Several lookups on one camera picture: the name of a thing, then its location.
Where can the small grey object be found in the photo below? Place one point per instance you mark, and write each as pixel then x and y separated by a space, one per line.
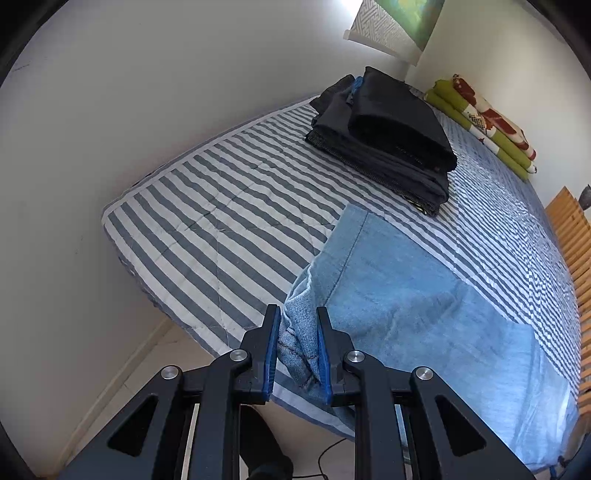
pixel 586 196

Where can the green wall poster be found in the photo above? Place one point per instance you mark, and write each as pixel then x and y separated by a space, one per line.
pixel 397 23

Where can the blue white striped bed quilt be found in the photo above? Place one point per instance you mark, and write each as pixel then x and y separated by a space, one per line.
pixel 221 221

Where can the person's black trouser leg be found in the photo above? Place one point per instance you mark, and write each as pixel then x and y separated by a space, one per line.
pixel 265 447

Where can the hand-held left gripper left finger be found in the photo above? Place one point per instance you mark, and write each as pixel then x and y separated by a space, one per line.
pixel 273 364

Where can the wooden slatted bed frame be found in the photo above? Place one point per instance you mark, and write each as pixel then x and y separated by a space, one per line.
pixel 570 240

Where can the light blue jeans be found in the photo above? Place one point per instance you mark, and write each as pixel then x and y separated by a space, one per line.
pixel 415 323

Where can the folded green floral blanket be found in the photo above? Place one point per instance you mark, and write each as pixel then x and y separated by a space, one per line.
pixel 485 124

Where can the pile of dark folded clothes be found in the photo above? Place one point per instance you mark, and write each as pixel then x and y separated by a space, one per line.
pixel 392 129

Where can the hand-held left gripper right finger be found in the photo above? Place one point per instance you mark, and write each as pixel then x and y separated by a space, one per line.
pixel 323 364

